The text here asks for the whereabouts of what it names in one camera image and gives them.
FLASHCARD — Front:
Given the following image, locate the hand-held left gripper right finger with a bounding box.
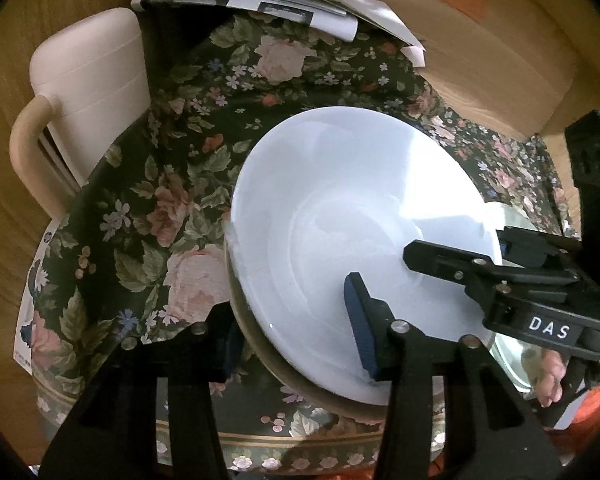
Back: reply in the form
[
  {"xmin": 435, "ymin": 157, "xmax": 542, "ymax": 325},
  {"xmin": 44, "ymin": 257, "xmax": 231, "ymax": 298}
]
[{"xmin": 343, "ymin": 271, "xmax": 564, "ymax": 480}]

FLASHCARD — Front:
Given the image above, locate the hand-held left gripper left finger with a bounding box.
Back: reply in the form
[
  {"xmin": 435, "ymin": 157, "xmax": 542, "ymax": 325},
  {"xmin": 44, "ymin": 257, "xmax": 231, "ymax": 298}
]
[{"xmin": 39, "ymin": 302, "xmax": 245, "ymax": 480}]

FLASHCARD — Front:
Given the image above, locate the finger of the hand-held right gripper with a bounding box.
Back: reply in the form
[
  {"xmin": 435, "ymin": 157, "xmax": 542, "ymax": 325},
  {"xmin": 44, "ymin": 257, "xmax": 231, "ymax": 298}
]
[
  {"xmin": 402, "ymin": 239, "xmax": 582, "ymax": 307},
  {"xmin": 496, "ymin": 226, "xmax": 584, "ymax": 274}
]

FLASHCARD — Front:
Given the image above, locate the mint green plate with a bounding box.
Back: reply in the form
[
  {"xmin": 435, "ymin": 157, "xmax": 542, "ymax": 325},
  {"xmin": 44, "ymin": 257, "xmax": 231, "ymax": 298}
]
[{"xmin": 485, "ymin": 202, "xmax": 547, "ymax": 394}]

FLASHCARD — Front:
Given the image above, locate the dark brown plate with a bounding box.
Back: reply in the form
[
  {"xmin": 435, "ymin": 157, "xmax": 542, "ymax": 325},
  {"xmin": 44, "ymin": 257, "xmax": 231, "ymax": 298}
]
[{"xmin": 223, "ymin": 230, "xmax": 396, "ymax": 421}]

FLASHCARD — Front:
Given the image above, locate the white plate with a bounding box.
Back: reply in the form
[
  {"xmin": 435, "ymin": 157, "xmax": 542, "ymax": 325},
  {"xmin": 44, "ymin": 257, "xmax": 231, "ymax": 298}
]
[{"xmin": 230, "ymin": 106, "xmax": 503, "ymax": 406}]

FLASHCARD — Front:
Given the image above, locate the person's right hand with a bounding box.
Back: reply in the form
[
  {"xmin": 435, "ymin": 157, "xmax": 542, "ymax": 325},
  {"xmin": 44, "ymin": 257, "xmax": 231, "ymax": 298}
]
[{"xmin": 534, "ymin": 349, "xmax": 569, "ymax": 408}]

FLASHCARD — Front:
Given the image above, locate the person's orange clothing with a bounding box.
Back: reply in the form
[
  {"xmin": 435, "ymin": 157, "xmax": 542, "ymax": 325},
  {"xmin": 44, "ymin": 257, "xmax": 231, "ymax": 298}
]
[{"xmin": 555, "ymin": 375, "xmax": 600, "ymax": 461}]

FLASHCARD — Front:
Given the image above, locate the dark floral cloth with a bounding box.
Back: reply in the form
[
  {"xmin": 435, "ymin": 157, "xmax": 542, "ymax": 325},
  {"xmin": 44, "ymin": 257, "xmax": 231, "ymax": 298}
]
[{"xmin": 27, "ymin": 10, "xmax": 581, "ymax": 476}]

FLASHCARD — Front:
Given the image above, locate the white printed leaflet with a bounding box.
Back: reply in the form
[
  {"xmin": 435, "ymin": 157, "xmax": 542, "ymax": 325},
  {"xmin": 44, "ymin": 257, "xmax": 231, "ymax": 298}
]
[{"xmin": 14, "ymin": 220, "xmax": 57, "ymax": 377}]

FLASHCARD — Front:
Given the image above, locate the pale pink mug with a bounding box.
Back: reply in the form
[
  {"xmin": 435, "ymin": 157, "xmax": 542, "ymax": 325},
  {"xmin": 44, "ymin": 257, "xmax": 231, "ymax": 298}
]
[{"xmin": 10, "ymin": 7, "xmax": 148, "ymax": 216}]

